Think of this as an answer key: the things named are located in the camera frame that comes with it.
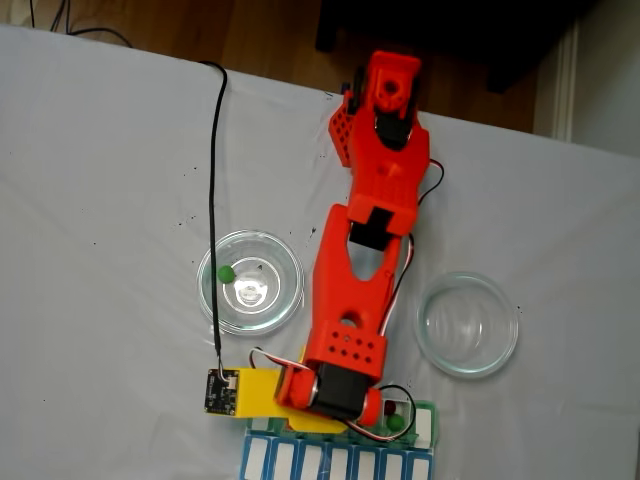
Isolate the thin black floor cable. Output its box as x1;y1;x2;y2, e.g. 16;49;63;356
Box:
27;0;134;49

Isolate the black camera cable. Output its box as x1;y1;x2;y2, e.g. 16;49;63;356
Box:
198;59;236;386

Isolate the weekly pill organizer box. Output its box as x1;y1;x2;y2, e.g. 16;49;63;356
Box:
240;398;441;480

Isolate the white door trim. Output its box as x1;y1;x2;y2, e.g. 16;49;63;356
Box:
552;19;581;144

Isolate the dark wooden furniture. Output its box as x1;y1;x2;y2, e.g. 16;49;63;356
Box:
314;0;601;96

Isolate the black camera circuit board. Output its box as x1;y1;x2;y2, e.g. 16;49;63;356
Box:
203;368;240;416

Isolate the clear glass dish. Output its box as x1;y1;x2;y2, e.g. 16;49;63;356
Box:
416;271;522;379
196;228;306;335

